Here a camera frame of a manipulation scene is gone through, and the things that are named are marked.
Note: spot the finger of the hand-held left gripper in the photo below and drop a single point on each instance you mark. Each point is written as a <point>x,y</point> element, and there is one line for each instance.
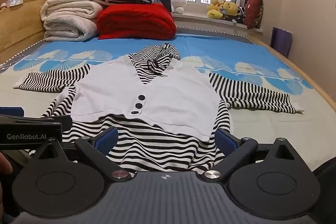
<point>10,111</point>

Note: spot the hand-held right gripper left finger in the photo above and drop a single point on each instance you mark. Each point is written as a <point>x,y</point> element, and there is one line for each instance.
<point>106,140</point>

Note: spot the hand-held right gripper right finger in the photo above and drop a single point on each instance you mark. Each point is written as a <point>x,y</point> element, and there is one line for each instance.
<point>226,142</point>

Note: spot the striped hooded sweater white vest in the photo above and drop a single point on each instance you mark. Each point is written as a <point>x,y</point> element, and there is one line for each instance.
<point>147,98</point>

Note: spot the person's left hand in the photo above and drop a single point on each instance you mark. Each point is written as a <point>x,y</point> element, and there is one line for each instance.
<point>5,164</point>

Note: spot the wooden headboard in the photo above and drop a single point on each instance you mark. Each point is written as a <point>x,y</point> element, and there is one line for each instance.
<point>21,27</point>

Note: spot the blue patterned bedsheet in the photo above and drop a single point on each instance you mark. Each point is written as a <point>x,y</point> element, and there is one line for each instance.
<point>215,48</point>

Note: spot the white folded blanket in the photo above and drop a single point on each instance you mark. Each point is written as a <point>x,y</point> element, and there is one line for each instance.
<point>68,19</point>

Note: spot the tissue pack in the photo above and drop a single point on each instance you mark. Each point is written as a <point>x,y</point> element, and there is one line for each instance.
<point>14,1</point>

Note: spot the purple box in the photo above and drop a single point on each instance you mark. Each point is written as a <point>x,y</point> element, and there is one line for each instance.
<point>281,41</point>

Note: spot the white windowsill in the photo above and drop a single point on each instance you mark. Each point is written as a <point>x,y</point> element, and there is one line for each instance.
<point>210,23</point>

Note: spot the red folded blanket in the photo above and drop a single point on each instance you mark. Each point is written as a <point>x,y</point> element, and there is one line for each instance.
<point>136,22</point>

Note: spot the yellow plush bear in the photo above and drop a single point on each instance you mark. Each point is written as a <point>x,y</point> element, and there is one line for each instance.
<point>232,10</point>

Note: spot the dark red cushion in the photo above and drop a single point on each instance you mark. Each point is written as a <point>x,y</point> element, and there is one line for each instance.
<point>254,12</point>

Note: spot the white plush toy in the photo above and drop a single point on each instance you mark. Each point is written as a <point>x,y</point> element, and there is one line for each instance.
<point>178,2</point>

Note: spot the wooden bed frame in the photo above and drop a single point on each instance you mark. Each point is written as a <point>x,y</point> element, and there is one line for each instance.
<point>302,71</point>

